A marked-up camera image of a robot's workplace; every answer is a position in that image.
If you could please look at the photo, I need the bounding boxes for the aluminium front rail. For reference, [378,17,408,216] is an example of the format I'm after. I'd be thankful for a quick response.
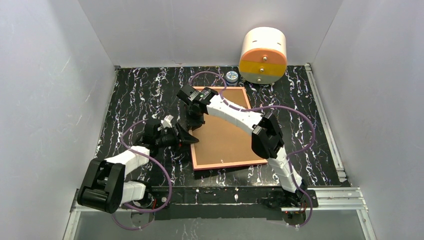
[63,187,376,240]

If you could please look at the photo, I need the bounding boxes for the small blue white jar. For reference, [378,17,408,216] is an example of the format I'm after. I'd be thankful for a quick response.
[225,70,239,87]

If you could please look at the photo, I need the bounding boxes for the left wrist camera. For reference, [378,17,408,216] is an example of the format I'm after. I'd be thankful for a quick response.
[161,114,174,130]

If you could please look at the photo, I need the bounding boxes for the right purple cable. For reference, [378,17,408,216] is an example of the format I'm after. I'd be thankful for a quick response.
[188,71,317,227]

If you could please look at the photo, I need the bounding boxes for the aluminium rail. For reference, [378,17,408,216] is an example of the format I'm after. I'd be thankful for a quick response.
[63,187,376,240]
[304,63,348,183]

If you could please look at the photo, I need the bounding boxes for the aluminium right side rail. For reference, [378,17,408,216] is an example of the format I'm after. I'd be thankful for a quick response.
[304,63,348,183]

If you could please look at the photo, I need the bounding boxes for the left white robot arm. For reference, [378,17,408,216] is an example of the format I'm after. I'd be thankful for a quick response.
[77,115,199,214]

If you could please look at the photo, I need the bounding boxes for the round cream drawer cabinet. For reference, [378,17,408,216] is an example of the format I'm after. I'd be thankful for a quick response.
[238,26,288,85]

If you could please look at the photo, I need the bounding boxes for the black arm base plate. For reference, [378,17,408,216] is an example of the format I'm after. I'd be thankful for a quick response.
[121,186,319,222]

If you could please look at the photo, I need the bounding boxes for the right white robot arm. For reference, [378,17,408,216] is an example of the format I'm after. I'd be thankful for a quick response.
[176,85,308,200]

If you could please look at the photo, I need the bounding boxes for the brown cardboard backing board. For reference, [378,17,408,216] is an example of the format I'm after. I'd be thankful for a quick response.
[190,95,267,171]

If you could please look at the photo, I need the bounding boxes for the pink photo frame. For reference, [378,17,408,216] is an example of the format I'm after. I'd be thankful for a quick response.
[177,85,267,171]

